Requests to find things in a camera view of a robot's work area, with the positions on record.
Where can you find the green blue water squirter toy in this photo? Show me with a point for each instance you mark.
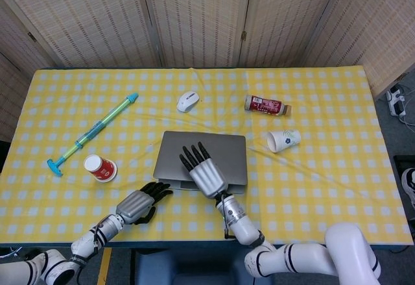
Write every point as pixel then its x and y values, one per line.
pixel 94 130

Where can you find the yellow checkered tablecloth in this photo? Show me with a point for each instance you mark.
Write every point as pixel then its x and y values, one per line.
pixel 308 184

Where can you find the bamboo folding screen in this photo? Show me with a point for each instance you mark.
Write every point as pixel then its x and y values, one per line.
pixel 201 15

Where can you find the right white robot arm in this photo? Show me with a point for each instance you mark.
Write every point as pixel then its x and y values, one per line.
pixel 291 259

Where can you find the white paper cup floral print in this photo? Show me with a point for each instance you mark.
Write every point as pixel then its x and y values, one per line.
pixel 285 140

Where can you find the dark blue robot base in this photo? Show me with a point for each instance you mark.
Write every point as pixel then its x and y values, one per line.
pixel 194 268

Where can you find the red paper cup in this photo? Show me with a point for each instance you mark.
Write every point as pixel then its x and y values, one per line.
pixel 102 169

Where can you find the white computer mouse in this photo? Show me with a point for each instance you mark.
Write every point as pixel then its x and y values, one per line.
pixel 187 101

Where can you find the brown coffee bottle red label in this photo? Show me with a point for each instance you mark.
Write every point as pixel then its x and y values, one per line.
pixel 267 105

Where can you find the white power strip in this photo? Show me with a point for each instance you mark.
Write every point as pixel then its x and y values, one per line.
pixel 396 100

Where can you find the white black sneaker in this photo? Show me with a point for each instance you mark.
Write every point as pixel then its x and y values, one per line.
pixel 409 184

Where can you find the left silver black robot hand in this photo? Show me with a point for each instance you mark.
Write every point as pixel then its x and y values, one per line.
pixel 137 205

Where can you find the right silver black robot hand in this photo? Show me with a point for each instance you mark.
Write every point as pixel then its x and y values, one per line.
pixel 207 178

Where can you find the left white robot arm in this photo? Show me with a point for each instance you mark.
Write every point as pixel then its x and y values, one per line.
pixel 84 244

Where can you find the silver laptop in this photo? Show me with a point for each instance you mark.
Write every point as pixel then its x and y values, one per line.
pixel 223 155

